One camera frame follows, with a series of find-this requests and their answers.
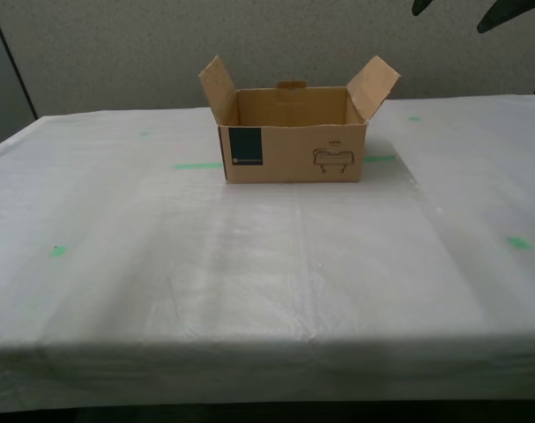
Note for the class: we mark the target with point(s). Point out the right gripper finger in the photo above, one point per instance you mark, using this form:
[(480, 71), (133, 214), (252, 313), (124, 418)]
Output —
[(425, 6), (509, 13)]

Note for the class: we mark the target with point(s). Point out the brown cardboard box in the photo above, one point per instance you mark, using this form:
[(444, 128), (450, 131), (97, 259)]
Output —
[(289, 154)]

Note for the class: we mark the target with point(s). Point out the long green tape strip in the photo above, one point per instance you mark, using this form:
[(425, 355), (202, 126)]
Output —
[(378, 159), (198, 166)]

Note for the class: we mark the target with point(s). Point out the white plastic table cover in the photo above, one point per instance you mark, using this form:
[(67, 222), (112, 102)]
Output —
[(267, 264)]

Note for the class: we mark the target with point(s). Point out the grey fabric partition panel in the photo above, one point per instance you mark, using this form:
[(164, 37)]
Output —
[(117, 44)]

